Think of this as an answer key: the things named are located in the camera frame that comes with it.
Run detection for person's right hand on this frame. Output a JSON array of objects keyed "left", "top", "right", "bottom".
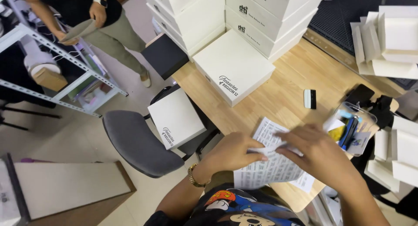
[{"left": 276, "top": 123, "right": 357, "bottom": 191}]

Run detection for person's left hand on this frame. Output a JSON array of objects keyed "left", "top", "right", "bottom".
[{"left": 195, "top": 132, "right": 269, "bottom": 185}]

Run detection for printed white paper sheet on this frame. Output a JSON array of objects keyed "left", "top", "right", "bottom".
[{"left": 233, "top": 117, "right": 316, "bottom": 193}]

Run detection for black and white scraper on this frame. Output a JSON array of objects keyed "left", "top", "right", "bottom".
[{"left": 303, "top": 89, "right": 317, "bottom": 110}]

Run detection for blue utility knife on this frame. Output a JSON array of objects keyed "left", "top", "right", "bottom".
[{"left": 338, "top": 116, "right": 360, "bottom": 149}]

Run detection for person's cartoon print shirt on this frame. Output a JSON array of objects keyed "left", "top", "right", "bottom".
[{"left": 144, "top": 183, "right": 306, "bottom": 226}]

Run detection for gold wrist watch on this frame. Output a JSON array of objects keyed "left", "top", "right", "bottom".
[{"left": 187, "top": 163, "right": 212, "bottom": 188}]

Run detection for clear plastic container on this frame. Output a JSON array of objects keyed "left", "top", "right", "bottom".
[{"left": 323, "top": 101, "right": 378, "bottom": 157}]

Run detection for white printed gift box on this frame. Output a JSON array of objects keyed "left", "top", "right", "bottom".
[
  {"left": 147, "top": 88, "right": 207, "bottom": 151},
  {"left": 192, "top": 29, "right": 276, "bottom": 108}
]

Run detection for black tape dispenser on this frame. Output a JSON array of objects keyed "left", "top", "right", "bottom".
[{"left": 368, "top": 95, "right": 395, "bottom": 130}]

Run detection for heap of white cardboard inserts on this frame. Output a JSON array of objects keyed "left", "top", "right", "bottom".
[{"left": 364, "top": 115, "right": 418, "bottom": 193}]

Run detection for grey padded chair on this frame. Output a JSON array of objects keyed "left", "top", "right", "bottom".
[{"left": 102, "top": 84, "right": 221, "bottom": 179}]

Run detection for black cutting mat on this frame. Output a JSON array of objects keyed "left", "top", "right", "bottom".
[{"left": 308, "top": 0, "right": 418, "bottom": 90}]

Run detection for black flat box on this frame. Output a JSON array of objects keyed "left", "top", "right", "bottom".
[{"left": 141, "top": 33, "right": 190, "bottom": 80}]

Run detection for stack of white boxes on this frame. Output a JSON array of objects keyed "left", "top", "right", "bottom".
[{"left": 142, "top": 0, "right": 328, "bottom": 64}]

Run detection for pile of white box parts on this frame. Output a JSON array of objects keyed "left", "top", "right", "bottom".
[{"left": 350, "top": 5, "right": 418, "bottom": 80}]

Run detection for large brown cardboard sheet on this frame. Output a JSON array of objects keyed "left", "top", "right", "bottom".
[{"left": 14, "top": 160, "right": 137, "bottom": 226}]

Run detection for grey metal shelf rack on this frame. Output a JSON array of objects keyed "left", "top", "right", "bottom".
[{"left": 0, "top": 23, "right": 129, "bottom": 118}]

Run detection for grey cardboard piece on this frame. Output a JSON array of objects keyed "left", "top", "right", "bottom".
[{"left": 58, "top": 19, "right": 98, "bottom": 46}]

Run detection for black tripod legs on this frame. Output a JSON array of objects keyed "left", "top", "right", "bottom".
[{"left": 0, "top": 101, "right": 62, "bottom": 132}]

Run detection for grey panel with black edge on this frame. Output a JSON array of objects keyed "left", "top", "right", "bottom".
[{"left": 0, "top": 153, "right": 31, "bottom": 226}]

